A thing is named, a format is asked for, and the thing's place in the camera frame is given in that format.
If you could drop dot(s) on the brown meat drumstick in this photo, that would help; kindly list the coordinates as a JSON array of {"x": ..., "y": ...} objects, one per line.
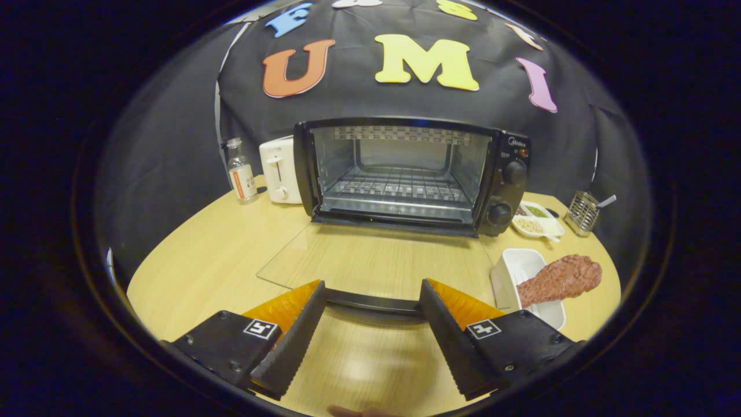
[{"x": 567, "y": 275}]

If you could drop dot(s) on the white divided condiment dish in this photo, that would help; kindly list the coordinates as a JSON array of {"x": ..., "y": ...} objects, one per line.
[{"x": 529, "y": 226}]

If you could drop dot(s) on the black toaster oven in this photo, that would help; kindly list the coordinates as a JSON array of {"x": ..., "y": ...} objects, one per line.
[{"x": 509, "y": 174}]

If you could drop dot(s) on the metal spoon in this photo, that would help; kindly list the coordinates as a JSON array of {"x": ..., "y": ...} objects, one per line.
[{"x": 608, "y": 201}]

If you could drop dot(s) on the white bread toaster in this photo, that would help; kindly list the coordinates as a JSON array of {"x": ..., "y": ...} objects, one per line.
[{"x": 281, "y": 174}]

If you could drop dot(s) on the small black disc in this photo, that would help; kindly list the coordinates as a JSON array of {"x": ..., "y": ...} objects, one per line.
[{"x": 551, "y": 212}]

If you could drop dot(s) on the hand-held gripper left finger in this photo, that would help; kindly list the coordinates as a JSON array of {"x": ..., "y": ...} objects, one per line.
[{"x": 298, "y": 341}]

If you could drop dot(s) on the white rectangular tray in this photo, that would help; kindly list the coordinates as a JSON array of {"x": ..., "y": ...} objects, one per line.
[{"x": 521, "y": 263}]

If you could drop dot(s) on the clear glass bottle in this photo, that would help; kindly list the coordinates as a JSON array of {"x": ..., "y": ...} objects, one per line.
[{"x": 242, "y": 179}]

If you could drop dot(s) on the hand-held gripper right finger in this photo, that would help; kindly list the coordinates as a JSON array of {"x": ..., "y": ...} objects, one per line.
[{"x": 451, "y": 347}]

